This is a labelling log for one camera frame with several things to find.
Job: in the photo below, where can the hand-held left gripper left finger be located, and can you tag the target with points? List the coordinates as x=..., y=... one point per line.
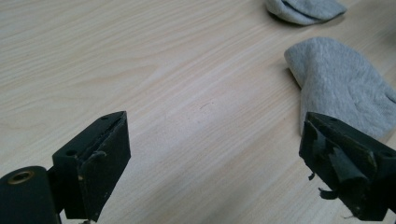
x=102, y=155

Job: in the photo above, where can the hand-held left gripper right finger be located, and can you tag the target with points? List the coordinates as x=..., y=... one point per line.
x=348, y=161

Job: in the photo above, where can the grey sock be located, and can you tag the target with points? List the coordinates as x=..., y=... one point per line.
x=339, y=84
x=306, y=11

